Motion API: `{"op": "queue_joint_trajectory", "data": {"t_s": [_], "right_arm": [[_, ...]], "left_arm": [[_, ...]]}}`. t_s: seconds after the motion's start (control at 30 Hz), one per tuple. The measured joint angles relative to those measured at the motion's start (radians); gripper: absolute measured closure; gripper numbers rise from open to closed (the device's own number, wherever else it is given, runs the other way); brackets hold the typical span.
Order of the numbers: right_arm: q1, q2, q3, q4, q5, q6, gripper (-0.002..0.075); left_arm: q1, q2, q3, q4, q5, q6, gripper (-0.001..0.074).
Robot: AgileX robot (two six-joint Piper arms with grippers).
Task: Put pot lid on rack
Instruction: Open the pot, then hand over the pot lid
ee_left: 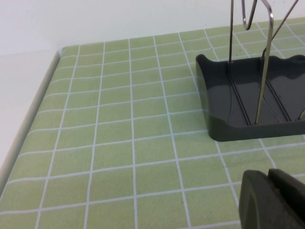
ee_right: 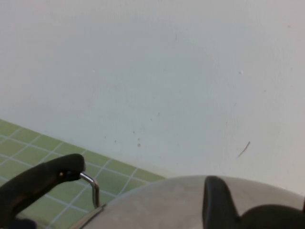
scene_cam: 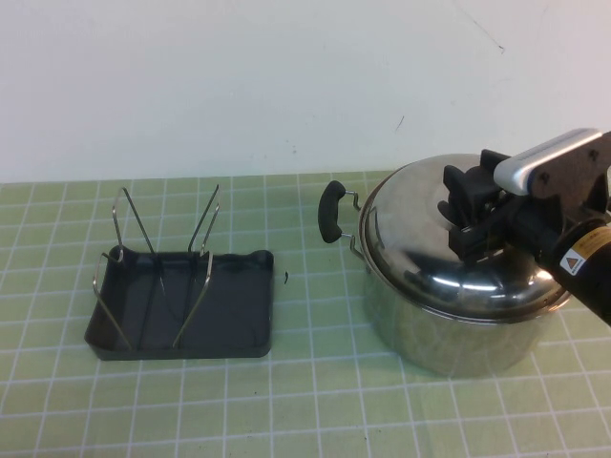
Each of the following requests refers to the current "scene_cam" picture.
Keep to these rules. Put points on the green checked tablecloth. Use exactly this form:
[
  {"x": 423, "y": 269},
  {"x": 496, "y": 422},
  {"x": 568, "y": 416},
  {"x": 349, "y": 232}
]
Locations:
[{"x": 305, "y": 391}]

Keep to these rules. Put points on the stainless steel pot lid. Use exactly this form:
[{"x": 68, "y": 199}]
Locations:
[{"x": 420, "y": 238}]

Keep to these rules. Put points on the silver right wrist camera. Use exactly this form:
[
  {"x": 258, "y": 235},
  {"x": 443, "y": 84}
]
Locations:
[{"x": 525, "y": 164}]

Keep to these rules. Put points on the stainless steel cooking pot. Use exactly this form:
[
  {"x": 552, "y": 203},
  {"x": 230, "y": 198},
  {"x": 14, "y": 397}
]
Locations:
[{"x": 453, "y": 343}]

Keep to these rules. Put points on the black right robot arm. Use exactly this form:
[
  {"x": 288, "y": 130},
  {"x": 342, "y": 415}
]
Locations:
[{"x": 592, "y": 286}]

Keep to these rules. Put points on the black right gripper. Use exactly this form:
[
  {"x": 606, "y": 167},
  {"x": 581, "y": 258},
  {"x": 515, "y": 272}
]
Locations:
[{"x": 525, "y": 224}]

